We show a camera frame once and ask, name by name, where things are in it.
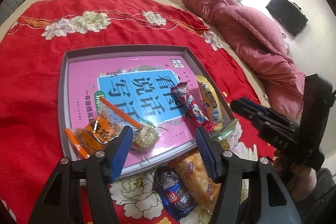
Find pink book blue title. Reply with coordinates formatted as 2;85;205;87
67;55;208;169

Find person's right hand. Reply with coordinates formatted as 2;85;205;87
273;149;317;202

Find black television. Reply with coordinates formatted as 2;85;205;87
266;0;308;36

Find blue cookie packet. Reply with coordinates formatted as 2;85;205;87
154;166;197;221

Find silver wrapped chocolate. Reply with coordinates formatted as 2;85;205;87
158;170;179;189

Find shallow grey cardboard box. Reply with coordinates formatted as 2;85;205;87
57;44;236;179

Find small pink candy wrapper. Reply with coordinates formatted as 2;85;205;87
262;93;268;101

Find red cow milk candy stick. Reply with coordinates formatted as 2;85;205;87
171;82;219;132

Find orange pack fried snack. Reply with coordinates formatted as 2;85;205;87
64;97;143;159

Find clear pack round cracker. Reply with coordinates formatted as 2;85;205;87
130;124;159;153

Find gold wafer snack bar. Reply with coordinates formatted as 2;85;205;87
195;76;223;126

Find green yellow cake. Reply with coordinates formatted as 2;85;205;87
211;119;242;150

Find clear pack yellow puffs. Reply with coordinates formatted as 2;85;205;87
168;148;221;212

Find pink quilted blanket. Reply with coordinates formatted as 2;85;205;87
181;0;305;119

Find red floral cloth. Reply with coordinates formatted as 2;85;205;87
1;0;265;223

